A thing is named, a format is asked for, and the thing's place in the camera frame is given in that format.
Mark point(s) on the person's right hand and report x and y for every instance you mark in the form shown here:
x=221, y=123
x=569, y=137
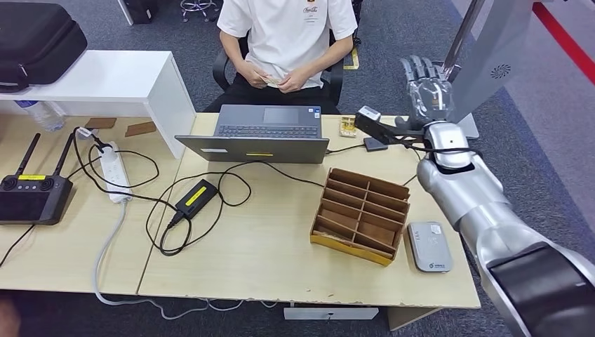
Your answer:
x=255, y=76

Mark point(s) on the person's left hand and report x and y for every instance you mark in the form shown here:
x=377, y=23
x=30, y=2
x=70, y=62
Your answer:
x=295, y=81

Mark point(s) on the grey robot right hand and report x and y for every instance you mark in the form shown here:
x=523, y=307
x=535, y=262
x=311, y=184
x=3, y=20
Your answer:
x=430, y=95

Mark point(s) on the yellow hotel key card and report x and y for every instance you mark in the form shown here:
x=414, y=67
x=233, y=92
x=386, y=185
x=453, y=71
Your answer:
x=331, y=237
x=272, y=82

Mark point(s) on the person's left forearm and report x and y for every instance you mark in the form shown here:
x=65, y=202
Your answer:
x=330, y=56

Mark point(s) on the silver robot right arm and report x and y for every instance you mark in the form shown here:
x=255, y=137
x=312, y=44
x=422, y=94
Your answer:
x=474, y=204

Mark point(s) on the person's right forearm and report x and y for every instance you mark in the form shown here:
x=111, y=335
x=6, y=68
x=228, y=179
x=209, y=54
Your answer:
x=234, y=53

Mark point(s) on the person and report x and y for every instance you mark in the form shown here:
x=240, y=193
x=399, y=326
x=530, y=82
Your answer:
x=288, y=37

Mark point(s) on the stack of hotel key cards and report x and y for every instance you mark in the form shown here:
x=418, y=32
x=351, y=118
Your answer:
x=348, y=127

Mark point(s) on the wooden card organizer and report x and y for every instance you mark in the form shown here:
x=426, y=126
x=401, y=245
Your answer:
x=360, y=214

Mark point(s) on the grey card reader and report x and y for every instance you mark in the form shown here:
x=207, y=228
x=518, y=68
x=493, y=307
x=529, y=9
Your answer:
x=430, y=246

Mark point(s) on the black office chair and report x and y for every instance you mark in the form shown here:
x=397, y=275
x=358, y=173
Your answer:
x=335, y=81

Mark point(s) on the grey laptop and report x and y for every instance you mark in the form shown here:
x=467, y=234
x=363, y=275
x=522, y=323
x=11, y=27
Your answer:
x=260, y=150

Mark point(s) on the small black hub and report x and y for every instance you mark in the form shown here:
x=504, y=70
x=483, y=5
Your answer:
x=374, y=146

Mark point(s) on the grey kiosk stand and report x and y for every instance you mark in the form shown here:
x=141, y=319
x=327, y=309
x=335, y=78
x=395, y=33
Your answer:
x=497, y=56

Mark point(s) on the chrome stool base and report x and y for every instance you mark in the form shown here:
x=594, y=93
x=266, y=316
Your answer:
x=197, y=7

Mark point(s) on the brown cardboard piece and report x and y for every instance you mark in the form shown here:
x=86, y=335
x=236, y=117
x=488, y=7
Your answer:
x=101, y=123
x=140, y=129

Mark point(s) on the black cabinet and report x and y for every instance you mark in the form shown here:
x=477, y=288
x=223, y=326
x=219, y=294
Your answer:
x=138, y=10

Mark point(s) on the black power adapter yellow label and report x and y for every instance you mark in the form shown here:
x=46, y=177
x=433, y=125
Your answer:
x=196, y=199

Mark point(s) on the white shelf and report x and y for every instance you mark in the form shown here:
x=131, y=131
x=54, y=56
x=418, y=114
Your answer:
x=93, y=74

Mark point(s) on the white power strip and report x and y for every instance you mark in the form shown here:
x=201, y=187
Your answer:
x=115, y=174

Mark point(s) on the clear water bottle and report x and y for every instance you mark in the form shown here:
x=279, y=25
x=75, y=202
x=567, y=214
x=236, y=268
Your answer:
x=44, y=116

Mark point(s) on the black carrying case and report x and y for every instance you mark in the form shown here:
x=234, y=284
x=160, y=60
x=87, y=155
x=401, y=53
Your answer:
x=39, y=44

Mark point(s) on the black remote controller with antennas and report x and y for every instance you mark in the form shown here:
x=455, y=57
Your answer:
x=32, y=202

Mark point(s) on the chrome stanchion post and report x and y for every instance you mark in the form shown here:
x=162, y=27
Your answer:
x=465, y=28

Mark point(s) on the white under-desk bracket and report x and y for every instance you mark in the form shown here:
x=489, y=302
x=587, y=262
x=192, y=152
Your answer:
x=330, y=314

